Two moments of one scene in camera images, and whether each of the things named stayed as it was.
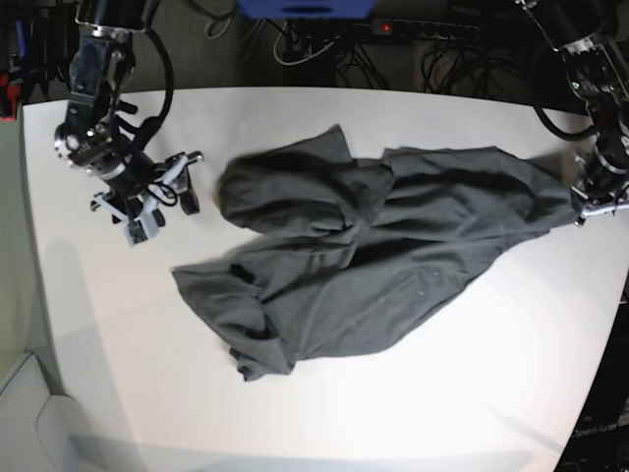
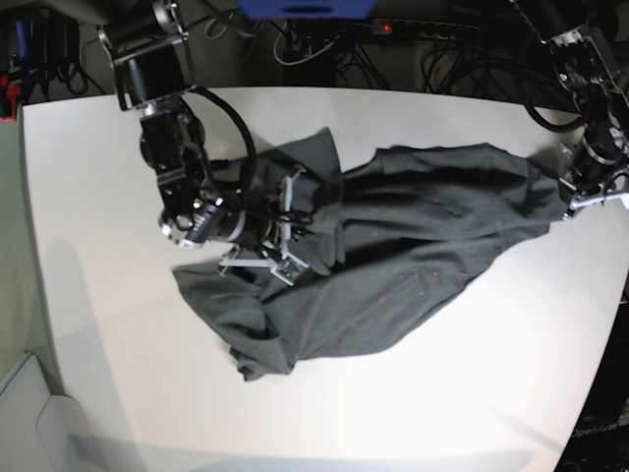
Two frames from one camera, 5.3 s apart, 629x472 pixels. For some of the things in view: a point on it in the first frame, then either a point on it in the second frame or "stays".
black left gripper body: x=135 y=200 → x=279 y=236
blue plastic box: x=311 y=9 stays
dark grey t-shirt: x=346 y=258 stays
